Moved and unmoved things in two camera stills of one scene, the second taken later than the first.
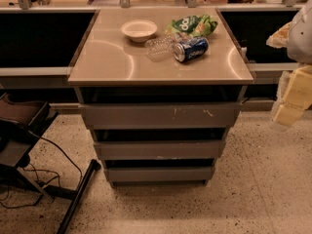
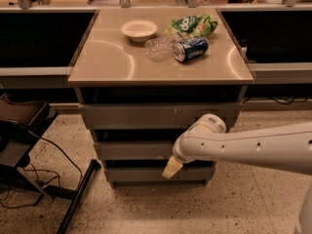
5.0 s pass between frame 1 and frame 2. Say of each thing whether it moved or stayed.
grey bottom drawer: stayed
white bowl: stayed
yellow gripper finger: moved
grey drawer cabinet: stayed
